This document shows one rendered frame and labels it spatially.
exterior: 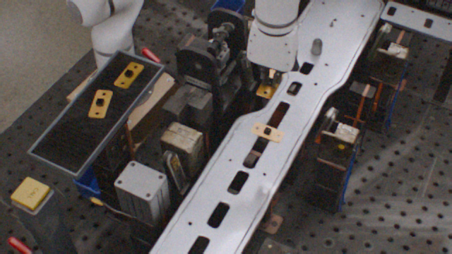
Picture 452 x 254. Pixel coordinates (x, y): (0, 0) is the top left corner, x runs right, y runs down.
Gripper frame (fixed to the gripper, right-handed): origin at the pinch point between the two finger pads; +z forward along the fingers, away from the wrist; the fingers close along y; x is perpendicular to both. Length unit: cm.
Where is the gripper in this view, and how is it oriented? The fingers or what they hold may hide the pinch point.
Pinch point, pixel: (270, 76)
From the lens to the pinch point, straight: 131.6
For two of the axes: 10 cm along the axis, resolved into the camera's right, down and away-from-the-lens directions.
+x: 3.9, -7.1, 5.8
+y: 9.2, 3.1, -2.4
